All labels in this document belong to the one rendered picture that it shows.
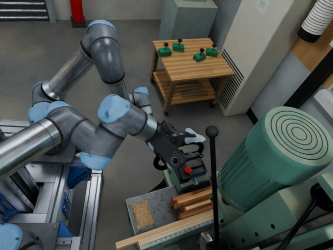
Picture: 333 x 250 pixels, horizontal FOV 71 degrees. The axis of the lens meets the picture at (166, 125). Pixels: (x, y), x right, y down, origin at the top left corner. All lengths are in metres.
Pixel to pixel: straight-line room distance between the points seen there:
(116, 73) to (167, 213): 0.60
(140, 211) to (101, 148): 0.47
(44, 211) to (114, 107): 0.79
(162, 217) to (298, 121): 0.65
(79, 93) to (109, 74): 1.72
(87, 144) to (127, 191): 1.43
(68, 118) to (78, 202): 1.19
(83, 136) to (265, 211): 0.49
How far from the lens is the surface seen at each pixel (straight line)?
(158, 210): 1.04
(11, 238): 0.91
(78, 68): 1.07
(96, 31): 1.00
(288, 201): 0.62
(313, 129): 0.65
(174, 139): 0.70
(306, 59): 2.26
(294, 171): 0.58
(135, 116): 0.60
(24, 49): 3.26
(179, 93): 2.47
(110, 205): 1.99
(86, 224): 1.72
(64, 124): 0.65
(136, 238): 0.97
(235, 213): 0.94
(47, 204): 1.27
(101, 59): 0.91
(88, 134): 0.62
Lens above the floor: 1.89
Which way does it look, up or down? 52 degrees down
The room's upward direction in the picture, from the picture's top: 16 degrees clockwise
